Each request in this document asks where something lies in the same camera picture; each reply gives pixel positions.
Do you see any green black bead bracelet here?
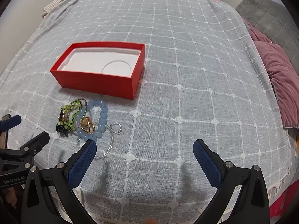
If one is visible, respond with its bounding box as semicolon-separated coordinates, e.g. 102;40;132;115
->
56;97;88;138

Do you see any gold bangle ring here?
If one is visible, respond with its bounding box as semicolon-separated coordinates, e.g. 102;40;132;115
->
80;116;96;135

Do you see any light blue bead bracelet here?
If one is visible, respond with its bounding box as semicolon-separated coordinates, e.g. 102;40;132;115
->
76;98;110;142

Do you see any clear crystal bead necklace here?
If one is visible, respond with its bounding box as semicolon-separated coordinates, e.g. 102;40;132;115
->
76;123;123;161

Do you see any red jewelry box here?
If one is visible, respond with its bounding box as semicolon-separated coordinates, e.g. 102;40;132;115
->
50;41;145;100

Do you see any grey checked bedspread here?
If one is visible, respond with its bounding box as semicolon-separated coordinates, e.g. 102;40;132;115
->
1;0;296;223

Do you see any mauve velvet blanket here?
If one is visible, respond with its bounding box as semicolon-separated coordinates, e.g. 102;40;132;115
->
243;19;298;128

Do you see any grey quilted pillow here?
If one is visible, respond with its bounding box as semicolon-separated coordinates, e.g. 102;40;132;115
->
236;0;298;62

